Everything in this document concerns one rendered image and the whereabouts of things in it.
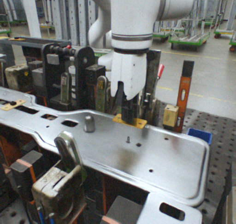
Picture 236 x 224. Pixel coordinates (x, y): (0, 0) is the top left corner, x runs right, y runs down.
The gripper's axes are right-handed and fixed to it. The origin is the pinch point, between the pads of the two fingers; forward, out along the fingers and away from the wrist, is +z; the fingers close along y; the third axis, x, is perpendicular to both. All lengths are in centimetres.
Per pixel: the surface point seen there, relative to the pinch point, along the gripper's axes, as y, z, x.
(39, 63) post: -22, 0, -54
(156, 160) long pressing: 3.5, 9.4, 8.8
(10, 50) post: -35, 0, -92
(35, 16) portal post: -276, 0, -340
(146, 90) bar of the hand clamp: -14.5, 0.0, -0.9
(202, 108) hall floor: -236, 110, 11
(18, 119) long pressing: 6.0, 9.3, -36.3
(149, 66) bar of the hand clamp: -15.6, -7.3, -0.9
